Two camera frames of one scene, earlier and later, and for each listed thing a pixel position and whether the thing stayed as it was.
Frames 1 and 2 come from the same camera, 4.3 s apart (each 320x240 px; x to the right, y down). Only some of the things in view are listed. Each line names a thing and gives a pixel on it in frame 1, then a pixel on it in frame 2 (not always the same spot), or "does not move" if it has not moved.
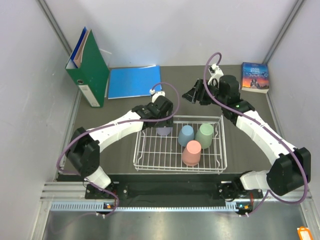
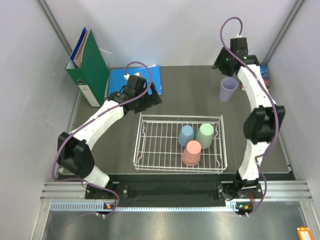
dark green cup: x=204 y=135 does not move
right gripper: x=197 y=93 -> x=218 y=64
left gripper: x=168 y=123 -> x=154 y=99
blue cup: x=186 y=134 does not move
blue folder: x=133 y=81 does not move
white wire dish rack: x=194 y=143 does not move
